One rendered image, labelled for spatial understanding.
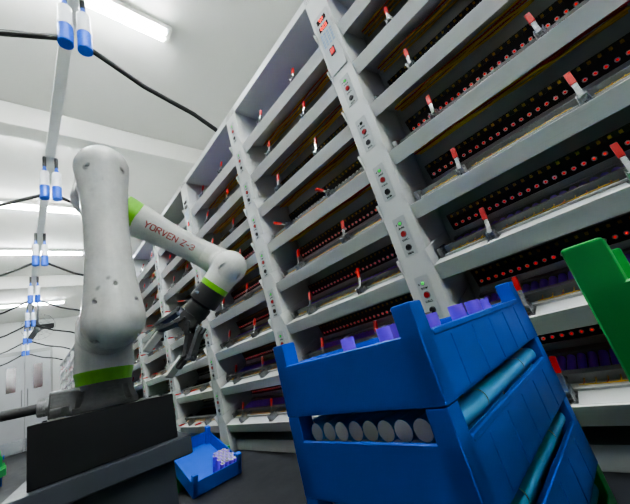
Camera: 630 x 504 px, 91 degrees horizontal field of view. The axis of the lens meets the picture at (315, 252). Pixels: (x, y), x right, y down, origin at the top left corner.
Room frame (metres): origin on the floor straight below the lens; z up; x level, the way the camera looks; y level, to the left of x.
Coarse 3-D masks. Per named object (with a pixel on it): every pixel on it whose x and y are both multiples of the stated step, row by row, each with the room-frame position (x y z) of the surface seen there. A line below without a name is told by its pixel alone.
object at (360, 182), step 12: (360, 180) 0.94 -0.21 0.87; (336, 192) 1.01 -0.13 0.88; (348, 192) 0.98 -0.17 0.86; (324, 204) 1.06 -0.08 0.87; (336, 204) 1.03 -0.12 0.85; (348, 204) 1.18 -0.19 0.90; (312, 216) 1.11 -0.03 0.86; (324, 216) 1.21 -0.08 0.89; (288, 228) 1.21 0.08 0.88; (300, 228) 1.18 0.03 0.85; (312, 228) 1.33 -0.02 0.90; (264, 240) 1.32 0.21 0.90; (276, 240) 1.28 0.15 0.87; (288, 240) 1.24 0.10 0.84
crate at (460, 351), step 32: (512, 288) 0.46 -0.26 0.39; (416, 320) 0.26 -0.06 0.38; (448, 320) 0.55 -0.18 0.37; (480, 320) 0.34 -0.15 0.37; (512, 320) 0.42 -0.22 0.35; (288, 352) 0.38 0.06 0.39; (352, 352) 0.31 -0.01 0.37; (384, 352) 0.28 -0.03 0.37; (416, 352) 0.26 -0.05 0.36; (448, 352) 0.28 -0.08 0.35; (480, 352) 0.32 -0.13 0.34; (512, 352) 0.38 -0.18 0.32; (288, 384) 0.38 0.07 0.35; (320, 384) 0.34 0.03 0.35; (352, 384) 0.31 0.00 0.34; (384, 384) 0.29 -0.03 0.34; (416, 384) 0.27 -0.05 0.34; (448, 384) 0.26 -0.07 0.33; (288, 416) 0.39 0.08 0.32
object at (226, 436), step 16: (192, 192) 1.83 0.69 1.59; (208, 208) 1.90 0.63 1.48; (192, 224) 1.81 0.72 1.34; (208, 240) 1.87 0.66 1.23; (224, 336) 1.87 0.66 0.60; (208, 352) 1.85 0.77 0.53; (224, 368) 1.84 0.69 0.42; (224, 400) 1.82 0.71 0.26; (240, 400) 1.89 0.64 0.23; (224, 432) 1.83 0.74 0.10; (240, 432) 1.86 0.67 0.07
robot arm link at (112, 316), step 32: (96, 160) 0.63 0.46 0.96; (96, 192) 0.63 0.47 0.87; (96, 224) 0.64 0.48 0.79; (128, 224) 0.70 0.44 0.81; (96, 256) 0.64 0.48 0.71; (128, 256) 0.68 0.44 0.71; (96, 288) 0.63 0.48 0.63; (128, 288) 0.67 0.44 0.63; (96, 320) 0.63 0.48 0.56; (128, 320) 0.66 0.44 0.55; (96, 352) 0.72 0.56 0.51
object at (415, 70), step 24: (480, 0) 0.71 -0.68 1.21; (504, 0) 0.58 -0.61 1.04; (456, 24) 0.64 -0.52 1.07; (480, 24) 0.62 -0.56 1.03; (504, 24) 0.70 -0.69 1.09; (432, 48) 0.69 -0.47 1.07; (456, 48) 0.75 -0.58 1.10; (408, 72) 0.75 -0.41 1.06; (432, 72) 0.82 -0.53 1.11; (384, 96) 0.81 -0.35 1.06; (408, 96) 0.91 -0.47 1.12
